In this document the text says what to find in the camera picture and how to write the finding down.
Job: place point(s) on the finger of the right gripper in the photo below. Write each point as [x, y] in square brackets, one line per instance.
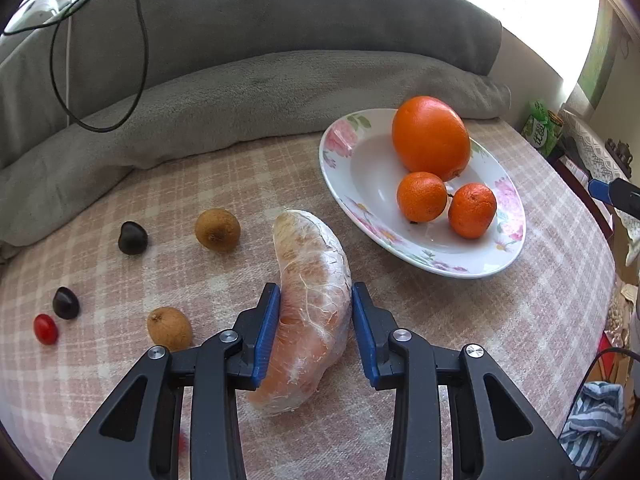
[620, 194]

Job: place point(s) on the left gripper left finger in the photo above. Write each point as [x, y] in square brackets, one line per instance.
[135, 432]

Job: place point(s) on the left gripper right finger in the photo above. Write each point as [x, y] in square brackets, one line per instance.
[495, 431]

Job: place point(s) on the brown longan fruit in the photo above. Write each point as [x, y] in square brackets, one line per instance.
[218, 230]
[170, 328]

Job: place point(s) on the peeled pomelo segment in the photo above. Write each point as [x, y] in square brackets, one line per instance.
[315, 311]

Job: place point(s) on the mandarin orange with stem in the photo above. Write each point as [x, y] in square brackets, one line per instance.
[471, 211]

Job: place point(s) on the small mandarin orange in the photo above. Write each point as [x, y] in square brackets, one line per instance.
[421, 196]

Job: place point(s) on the large orange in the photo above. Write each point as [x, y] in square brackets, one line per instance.
[428, 135]

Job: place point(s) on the green snack packet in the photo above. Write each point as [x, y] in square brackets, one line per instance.
[542, 129]

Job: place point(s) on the pink plaid tablecloth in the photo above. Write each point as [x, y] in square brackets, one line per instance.
[540, 319]

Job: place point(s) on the floral white plate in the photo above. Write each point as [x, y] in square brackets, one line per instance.
[362, 171]

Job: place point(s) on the striped cloth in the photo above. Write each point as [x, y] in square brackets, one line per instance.
[596, 416]

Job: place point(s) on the grey folded blanket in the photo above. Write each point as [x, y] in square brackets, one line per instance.
[129, 84]

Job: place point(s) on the white power strip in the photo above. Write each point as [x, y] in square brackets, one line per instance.
[35, 12]

